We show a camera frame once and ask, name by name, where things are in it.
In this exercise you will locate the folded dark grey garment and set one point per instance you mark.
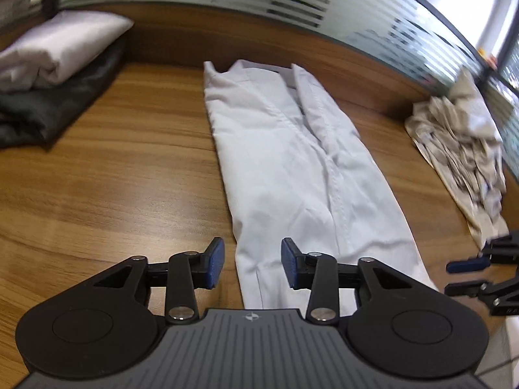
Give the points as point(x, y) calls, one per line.
point(48, 113)

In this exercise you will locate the pink toy figure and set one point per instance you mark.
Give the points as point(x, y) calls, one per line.
point(492, 61)

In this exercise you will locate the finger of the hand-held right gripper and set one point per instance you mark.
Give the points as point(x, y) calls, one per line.
point(466, 288)
point(466, 266)

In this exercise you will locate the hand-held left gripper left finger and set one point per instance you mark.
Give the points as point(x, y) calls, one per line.
point(217, 263)

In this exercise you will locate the beige crumpled garment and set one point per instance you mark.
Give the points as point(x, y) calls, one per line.
point(458, 142)

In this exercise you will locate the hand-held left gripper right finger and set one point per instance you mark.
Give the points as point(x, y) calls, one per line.
point(288, 265)

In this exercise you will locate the folded white garment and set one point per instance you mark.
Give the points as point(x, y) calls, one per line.
point(61, 48)

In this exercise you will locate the white short-sleeved shirt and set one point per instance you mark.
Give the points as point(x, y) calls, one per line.
point(284, 170)

